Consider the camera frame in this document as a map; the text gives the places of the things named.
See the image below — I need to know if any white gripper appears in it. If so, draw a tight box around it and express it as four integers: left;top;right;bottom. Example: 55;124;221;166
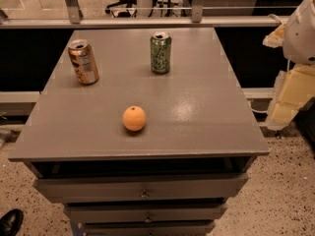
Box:
263;0;315;131

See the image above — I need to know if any orange soda can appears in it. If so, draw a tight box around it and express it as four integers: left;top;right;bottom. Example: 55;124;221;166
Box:
68;39;99;85

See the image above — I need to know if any green soda can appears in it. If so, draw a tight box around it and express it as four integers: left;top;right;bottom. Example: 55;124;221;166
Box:
151;31;172;74

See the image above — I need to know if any grey drawer cabinet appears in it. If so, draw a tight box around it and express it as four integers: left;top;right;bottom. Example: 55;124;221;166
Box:
11;28;268;236

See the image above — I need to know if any orange fruit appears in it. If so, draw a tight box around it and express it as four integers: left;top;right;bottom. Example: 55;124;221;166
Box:
123;106;146;132

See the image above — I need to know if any black office chair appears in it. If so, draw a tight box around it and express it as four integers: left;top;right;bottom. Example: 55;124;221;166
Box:
104;0;137;18

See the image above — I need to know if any metal guard railing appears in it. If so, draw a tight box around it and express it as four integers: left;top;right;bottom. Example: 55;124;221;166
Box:
0;0;288;29

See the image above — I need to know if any bottom grey drawer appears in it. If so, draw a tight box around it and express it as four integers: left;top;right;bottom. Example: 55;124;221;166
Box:
84;220;215;236

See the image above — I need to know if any grey drawer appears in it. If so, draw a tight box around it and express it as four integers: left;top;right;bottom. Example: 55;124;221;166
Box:
84;220;215;236
64;203;227;224
33;173;248;204

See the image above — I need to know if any middle grey drawer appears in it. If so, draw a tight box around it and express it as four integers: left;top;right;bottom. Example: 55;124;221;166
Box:
64;203;227;224

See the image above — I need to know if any top grey drawer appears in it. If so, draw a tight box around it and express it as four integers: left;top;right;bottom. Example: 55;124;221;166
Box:
33;173;248;204

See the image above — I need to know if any black leather shoe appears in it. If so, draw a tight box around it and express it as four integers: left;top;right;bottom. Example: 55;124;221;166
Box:
0;208;24;236

